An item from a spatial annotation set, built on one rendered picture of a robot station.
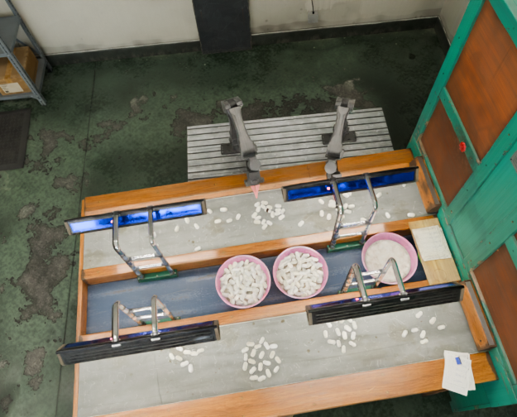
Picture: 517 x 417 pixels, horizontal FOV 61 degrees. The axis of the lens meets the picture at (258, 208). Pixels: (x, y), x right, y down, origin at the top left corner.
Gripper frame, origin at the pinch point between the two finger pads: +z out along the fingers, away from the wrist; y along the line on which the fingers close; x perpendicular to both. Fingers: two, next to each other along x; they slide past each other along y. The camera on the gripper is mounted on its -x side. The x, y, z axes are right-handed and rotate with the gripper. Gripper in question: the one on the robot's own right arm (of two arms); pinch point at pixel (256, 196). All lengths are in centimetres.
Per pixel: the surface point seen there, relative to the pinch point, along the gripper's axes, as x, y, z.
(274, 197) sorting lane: 7.0, 9.5, 3.2
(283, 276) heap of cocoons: -21.7, 6.6, 37.2
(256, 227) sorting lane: -3.5, -2.3, 15.6
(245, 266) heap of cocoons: -16.9, -11.1, 30.8
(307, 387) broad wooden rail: -57, 8, 75
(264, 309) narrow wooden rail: -34, -5, 47
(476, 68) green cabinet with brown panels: -50, 90, -47
